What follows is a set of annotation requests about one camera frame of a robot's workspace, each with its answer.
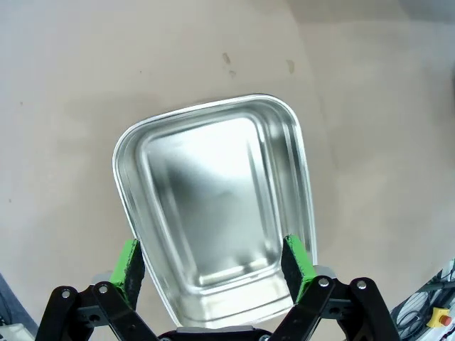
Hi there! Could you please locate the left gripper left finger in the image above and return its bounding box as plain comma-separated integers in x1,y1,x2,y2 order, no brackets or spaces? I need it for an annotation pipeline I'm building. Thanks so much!
35,238,159,341

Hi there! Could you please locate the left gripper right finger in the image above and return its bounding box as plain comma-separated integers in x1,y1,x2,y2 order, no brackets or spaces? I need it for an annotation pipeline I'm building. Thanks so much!
272,234,399,341

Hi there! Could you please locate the yellow emergency stop box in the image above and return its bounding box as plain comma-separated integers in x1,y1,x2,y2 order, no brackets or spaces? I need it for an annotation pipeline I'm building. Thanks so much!
426,307,450,329

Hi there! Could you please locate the rectangular steel container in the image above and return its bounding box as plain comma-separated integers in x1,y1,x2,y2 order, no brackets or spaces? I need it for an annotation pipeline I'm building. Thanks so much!
112,92,319,328

